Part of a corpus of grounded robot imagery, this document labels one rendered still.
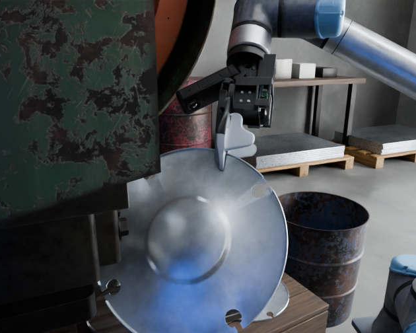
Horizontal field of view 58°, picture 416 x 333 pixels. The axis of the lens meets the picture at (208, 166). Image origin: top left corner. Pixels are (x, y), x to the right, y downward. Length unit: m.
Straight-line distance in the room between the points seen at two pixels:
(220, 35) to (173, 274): 3.75
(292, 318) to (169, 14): 0.95
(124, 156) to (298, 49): 4.44
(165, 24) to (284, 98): 3.86
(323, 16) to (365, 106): 4.83
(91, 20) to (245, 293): 0.39
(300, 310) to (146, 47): 1.13
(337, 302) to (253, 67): 1.30
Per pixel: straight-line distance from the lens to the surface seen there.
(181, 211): 0.56
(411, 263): 1.01
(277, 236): 0.54
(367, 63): 0.84
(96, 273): 0.48
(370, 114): 5.61
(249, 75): 0.64
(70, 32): 0.29
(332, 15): 0.70
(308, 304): 1.36
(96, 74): 0.29
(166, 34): 0.85
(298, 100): 4.76
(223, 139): 0.57
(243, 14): 0.70
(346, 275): 1.71
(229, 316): 0.60
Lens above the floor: 1.16
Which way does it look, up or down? 18 degrees down
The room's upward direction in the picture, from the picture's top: straight up
